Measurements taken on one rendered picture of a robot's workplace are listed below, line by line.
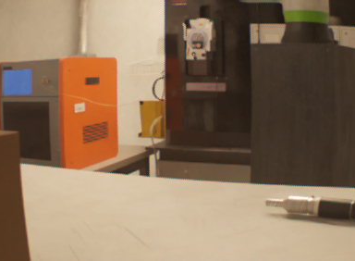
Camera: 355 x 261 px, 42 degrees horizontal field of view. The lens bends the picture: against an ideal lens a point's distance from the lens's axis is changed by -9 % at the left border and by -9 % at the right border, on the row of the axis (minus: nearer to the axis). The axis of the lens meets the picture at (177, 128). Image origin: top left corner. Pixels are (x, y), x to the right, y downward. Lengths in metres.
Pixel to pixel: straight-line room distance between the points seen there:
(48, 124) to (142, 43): 1.82
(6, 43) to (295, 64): 3.34
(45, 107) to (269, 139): 0.90
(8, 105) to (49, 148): 0.26
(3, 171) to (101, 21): 3.52
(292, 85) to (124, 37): 2.50
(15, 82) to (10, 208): 1.73
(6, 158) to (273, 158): 1.09
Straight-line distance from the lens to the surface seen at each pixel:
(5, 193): 0.21
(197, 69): 2.12
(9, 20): 4.26
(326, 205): 0.62
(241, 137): 2.18
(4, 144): 0.21
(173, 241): 0.54
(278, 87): 1.24
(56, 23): 3.93
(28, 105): 1.89
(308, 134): 1.21
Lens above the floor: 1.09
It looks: 7 degrees down
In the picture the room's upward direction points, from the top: straight up
